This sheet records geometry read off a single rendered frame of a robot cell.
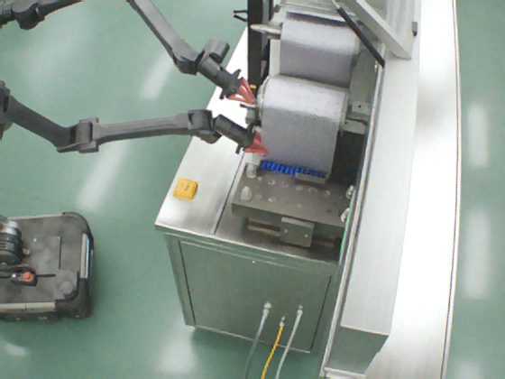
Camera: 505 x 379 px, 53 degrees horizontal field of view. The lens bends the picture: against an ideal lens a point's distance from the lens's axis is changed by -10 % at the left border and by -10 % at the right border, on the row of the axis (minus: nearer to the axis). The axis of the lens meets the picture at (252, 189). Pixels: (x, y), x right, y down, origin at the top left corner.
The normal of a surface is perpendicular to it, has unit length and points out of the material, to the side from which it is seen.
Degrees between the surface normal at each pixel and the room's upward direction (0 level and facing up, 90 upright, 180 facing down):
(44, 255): 0
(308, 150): 90
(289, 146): 90
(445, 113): 0
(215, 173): 0
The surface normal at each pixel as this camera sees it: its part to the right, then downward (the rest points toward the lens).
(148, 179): 0.01, -0.62
